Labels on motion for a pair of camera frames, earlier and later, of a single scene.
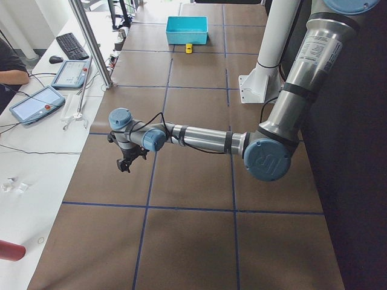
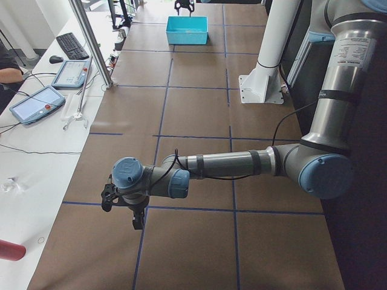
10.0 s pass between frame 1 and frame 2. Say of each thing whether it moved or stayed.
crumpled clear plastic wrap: stayed
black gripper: moved
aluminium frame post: stayed
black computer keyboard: stayed
